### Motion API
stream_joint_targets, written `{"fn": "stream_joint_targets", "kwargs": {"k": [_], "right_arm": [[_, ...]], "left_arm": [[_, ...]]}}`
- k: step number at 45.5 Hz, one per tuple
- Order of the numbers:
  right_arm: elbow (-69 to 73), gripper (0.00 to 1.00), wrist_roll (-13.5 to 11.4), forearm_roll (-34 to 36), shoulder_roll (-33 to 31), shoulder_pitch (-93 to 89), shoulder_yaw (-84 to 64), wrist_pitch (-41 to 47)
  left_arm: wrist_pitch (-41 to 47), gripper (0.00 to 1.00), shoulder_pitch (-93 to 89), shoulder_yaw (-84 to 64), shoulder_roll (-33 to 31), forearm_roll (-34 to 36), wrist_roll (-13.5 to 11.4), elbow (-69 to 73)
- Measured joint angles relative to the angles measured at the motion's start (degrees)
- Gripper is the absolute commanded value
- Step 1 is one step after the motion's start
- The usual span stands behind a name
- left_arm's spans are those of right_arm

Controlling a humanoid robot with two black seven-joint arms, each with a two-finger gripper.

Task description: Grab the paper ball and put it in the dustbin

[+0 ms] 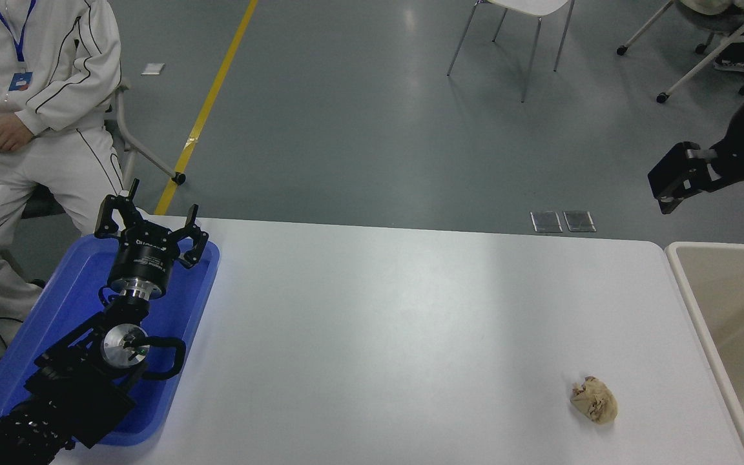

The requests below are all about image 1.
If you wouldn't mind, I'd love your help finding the white chair with metal legs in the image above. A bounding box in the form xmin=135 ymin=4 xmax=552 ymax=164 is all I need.
xmin=447 ymin=0 xmax=576 ymax=104

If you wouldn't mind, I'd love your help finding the blue lanyard name badge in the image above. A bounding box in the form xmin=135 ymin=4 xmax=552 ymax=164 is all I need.
xmin=0 ymin=0 xmax=37 ymax=92

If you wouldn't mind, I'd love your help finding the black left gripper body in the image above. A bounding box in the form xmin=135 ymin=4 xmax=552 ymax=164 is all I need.
xmin=107 ymin=223 xmax=183 ymax=289

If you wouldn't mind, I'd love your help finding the blue plastic tray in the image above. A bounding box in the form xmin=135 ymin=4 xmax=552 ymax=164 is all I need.
xmin=0 ymin=232 xmax=221 ymax=448

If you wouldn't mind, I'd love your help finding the white-framed office chair with castors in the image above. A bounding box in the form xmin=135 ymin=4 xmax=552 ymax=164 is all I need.
xmin=616 ymin=0 xmax=744 ymax=104

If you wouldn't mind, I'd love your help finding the metal floor socket plate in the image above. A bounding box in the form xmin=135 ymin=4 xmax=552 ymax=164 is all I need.
xmin=530 ymin=211 xmax=563 ymax=234
xmin=563 ymin=210 xmax=597 ymax=233

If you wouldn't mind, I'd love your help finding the person's left hand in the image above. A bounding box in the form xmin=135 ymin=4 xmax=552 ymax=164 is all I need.
xmin=0 ymin=115 xmax=36 ymax=153

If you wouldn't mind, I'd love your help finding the tan paper ball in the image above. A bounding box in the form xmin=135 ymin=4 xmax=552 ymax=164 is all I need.
xmin=570 ymin=376 xmax=619 ymax=425

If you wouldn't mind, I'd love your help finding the grey chair with castors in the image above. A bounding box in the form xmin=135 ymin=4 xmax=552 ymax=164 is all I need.
xmin=20 ymin=77 xmax=187 ymax=220

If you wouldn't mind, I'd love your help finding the large pale bin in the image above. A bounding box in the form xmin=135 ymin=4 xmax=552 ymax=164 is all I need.
xmin=665 ymin=242 xmax=744 ymax=465

